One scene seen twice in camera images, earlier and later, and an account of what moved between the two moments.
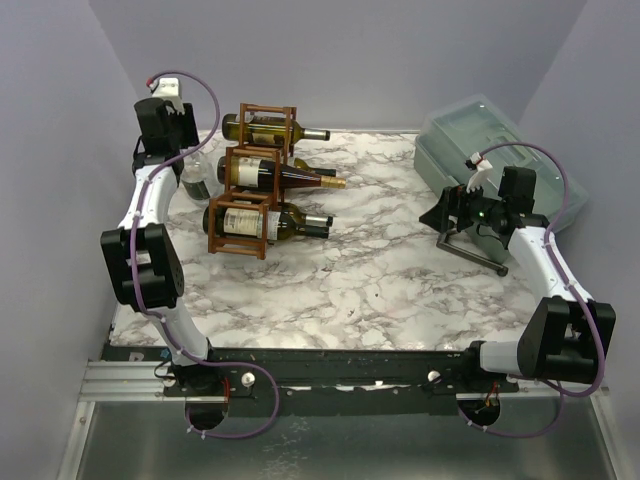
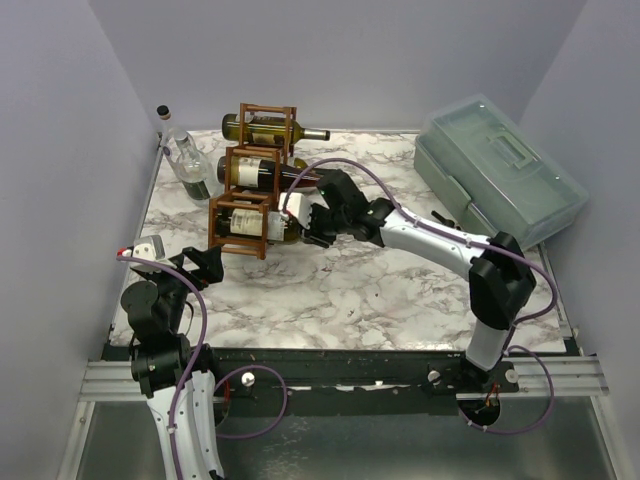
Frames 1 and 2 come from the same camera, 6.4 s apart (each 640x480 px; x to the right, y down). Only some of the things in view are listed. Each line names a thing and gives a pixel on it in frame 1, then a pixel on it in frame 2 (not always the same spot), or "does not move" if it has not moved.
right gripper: (451, 210) → (320, 225)
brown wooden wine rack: (238, 220) does not move
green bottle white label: (282, 223) does not move
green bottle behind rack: (267, 129) does not move
